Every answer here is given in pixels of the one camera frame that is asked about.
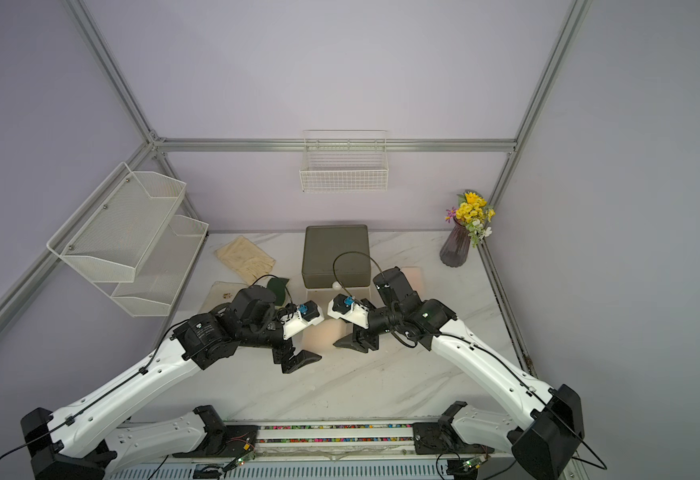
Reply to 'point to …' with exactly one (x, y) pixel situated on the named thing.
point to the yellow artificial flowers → (474, 213)
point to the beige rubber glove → (244, 260)
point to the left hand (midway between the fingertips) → (309, 340)
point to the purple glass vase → (455, 247)
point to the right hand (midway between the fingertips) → (342, 332)
